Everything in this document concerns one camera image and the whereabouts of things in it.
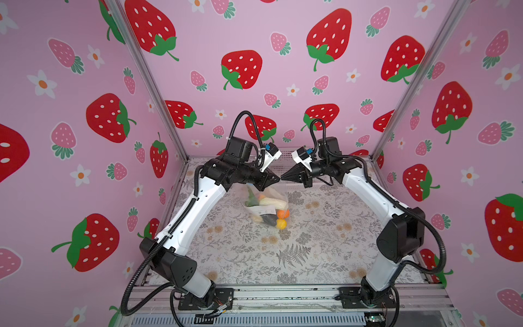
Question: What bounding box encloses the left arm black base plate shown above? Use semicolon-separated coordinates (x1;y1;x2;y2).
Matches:
178;287;234;311

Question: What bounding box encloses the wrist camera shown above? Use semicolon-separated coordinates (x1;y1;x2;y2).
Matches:
291;147;313;172
260;143;282;172

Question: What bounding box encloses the clear zip top bag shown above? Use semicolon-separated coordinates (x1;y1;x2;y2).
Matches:
243;183;290;230

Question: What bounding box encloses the aluminium front rail frame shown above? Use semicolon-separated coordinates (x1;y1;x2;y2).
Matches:
118;284;464;326

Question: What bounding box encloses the right aluminium corner post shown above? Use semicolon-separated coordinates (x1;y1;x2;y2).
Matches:
370;0;470;164

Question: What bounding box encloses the white toy radish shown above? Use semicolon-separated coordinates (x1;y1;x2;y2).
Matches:
245;194;288;210

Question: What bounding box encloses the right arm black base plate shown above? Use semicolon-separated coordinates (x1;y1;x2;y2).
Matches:
335;287;396;309

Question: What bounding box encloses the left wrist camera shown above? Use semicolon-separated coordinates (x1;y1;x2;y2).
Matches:
260;143;282;172

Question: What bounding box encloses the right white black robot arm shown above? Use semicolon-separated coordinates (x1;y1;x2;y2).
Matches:
281;137;447;307

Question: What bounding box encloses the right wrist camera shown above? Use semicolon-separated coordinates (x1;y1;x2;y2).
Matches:
291;147;313;172

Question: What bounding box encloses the left aluminium corner post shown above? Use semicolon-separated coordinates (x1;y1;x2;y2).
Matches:
107;0;189;163

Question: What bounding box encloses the aluminium corner post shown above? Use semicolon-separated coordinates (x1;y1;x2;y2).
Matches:
107;0;189;163
370;0;470;164

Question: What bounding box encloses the orange toy tangerine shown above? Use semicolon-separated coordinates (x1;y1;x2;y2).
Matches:
276;209;290;219

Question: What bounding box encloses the yellow toy lemon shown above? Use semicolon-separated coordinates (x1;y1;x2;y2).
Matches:
276;219;287;230

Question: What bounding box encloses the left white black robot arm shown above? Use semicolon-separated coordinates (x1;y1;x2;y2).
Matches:
120;137;281;316

